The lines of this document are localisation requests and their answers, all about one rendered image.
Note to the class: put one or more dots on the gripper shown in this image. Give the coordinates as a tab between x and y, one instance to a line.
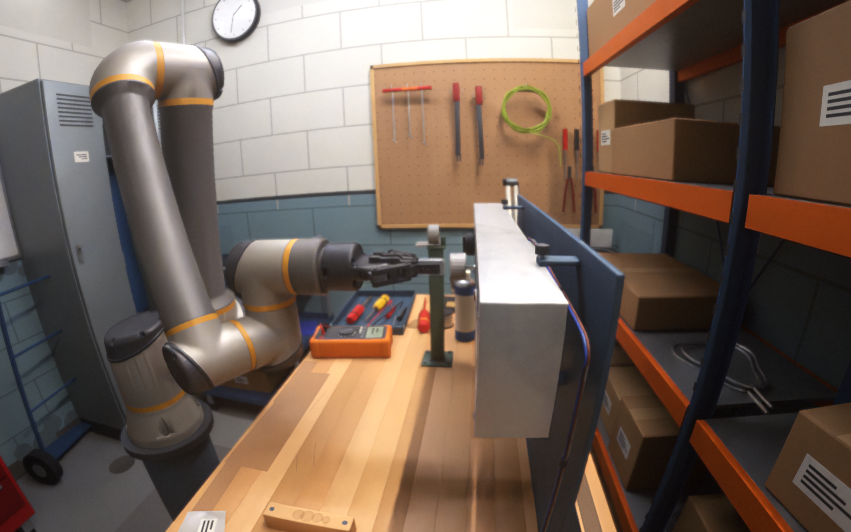
341	266

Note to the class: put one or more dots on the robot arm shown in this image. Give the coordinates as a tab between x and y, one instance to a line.
174	222

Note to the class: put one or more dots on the light grey knob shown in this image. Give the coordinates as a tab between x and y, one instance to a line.
460	266

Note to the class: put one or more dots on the silver oven fascia panel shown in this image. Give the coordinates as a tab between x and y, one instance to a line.
517	318

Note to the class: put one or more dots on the black clamp knob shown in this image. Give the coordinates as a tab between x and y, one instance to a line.
543	253

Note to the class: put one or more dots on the flat cardboard box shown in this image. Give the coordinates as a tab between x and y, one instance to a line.
665	296

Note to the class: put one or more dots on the blue tool tray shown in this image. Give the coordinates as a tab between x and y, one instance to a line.
377	318

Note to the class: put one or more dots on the red squeeze bottle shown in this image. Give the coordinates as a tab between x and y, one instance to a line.
423	319

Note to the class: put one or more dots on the orange multimeter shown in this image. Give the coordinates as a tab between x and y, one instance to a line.
351	342

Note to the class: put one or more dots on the brown pegboard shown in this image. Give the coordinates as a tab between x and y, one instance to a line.
425	192

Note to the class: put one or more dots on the white and blue spray can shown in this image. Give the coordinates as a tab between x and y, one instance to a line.
464	310

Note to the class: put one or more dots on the chrome cylinder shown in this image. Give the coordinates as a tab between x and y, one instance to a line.
511	196

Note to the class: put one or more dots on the blue backing board stand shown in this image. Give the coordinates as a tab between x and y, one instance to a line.
580	384

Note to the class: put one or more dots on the wooden block with holes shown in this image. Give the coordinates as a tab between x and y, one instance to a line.
308	518

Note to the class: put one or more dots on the white label card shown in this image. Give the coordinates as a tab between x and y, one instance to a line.
202	523

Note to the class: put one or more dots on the grey metal locker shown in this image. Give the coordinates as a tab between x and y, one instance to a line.
63	244

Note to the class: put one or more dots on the blue and orange shelving unit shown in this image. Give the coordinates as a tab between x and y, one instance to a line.
750	207

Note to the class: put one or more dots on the blue hand truck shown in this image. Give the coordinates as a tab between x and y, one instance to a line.
18	355

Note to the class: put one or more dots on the large labelled cardboard box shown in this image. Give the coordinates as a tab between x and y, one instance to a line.
839	148

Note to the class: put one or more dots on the green post stand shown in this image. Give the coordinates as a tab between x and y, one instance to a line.
437	310

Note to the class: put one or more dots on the round wall clock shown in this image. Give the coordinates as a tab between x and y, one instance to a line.
236	18

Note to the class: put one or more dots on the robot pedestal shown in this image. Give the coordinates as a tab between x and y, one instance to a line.
174	473

